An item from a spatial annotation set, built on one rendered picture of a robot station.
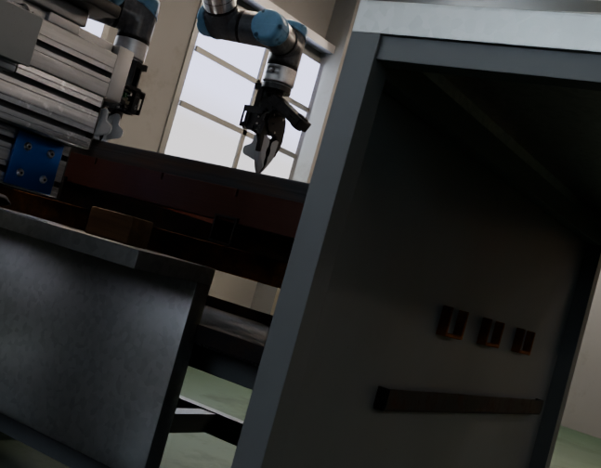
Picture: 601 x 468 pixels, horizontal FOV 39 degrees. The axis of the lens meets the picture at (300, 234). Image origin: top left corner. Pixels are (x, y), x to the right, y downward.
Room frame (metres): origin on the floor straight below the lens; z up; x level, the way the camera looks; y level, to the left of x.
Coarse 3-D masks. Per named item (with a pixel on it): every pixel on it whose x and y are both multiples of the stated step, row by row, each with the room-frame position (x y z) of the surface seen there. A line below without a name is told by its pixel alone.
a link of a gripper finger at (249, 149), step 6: (264, 138) 1.97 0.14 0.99; (252, 144) 2.00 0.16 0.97; (264, 144) 1.98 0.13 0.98; (246, 150) 2.00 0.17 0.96; (252, 150) 1.99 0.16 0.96; (264, 150) 1.98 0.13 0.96; (252, 156) 1.99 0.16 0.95; (258, 156) 1.98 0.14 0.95; (264, 156) 1.99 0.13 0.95; (258, 162) 1.98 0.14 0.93; (258, 168) 1.99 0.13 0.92
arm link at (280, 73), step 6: (270, 66) 1.98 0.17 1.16; (276, 66) 1.97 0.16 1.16; (282, 66) 1.97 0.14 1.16; (270, 72) 1.98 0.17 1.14; (276, 72) 1.97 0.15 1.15; (282, 72) 1.97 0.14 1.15; (288, 72) 1.98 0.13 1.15; (294, 72) 1.99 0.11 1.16; (264, 78) 1.99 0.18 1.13; (270, 78) 1.98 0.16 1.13; (276, 78) 1.97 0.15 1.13; (282, 78) 1.97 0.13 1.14; (288, 78) 1.98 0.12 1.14; (294, 78) 2.00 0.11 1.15; (282, 84) 1.98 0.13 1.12; (288, 84) 1.98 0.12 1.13
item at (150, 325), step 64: (0, 256) 1.74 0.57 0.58; (64, 256) 1.65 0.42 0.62; (0, 320) 1.72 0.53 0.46; (64, 320) 1.62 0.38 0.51; (128, 320) 1.54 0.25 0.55; (192, 320) 1.49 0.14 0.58; (0, 384) 1.69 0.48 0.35; (64, 384) 1.60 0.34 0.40; (128, 384) 1.52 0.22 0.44; (128, 448) 1.50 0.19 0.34
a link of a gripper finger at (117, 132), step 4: (108, 116) 1.94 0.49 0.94; (112, 116) 1.95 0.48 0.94; (116, 116) 1.94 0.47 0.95; (120, 116) 1.94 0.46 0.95; (108, 120) 1.94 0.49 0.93; (112, 120) 1.95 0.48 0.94; (116, 120) 1.94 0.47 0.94; (112, 124) 1.94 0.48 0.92; (116, 124) 1.94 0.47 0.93; (112, 128) 1.94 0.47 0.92; (116, 128) 1.94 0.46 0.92; (120, 128) 1.93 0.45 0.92; (112, 132) 1.94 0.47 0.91; (116, 132) 1.94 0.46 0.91; (120, 132) 1.93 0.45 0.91; (100, 136) 1.94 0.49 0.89; (104, 136) 1.94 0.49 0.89; (108, 136) 1.94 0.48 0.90; (112, 136) 1.94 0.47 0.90; (116, 136) 1.93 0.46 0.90; (120, 136) 1.93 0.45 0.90; (104, 140) 1.95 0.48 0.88
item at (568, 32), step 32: (384, 32) 1.00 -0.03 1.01; (416, 32) 0.98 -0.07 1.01; (448, 32) 0.96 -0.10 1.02; (480, 32) 0.94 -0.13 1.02; (512, 32) 0.92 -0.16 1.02; (544, 32) 0.90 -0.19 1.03; (576, 32) 0.88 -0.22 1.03; (480, 96) 1.31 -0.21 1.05; (512, 96) 1.26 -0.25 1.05; (544, 96) 1.21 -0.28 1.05; (576, 96) 1.17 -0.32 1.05; (512, 128) 1.46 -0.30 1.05; (544, 128) 1.40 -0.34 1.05; (576, 128) 1.34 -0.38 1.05; (544, 160) 1.64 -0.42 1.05; (576, 160) 1.56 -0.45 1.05; (576, 192) 1.89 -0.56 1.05
